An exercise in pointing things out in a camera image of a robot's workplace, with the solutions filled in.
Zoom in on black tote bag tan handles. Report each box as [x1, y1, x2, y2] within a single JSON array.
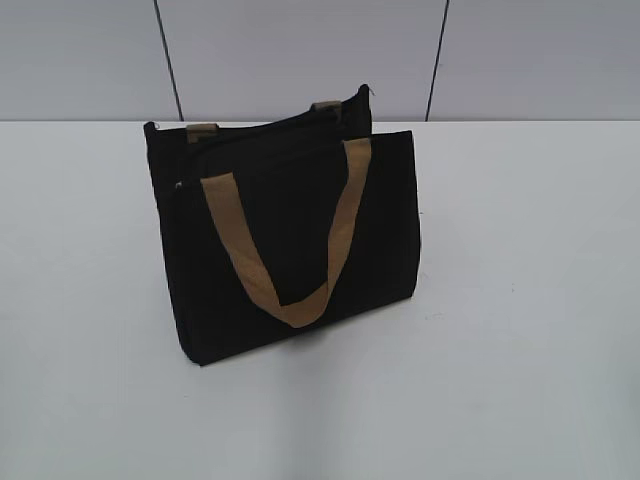
[[143, 85, 421, 366]]

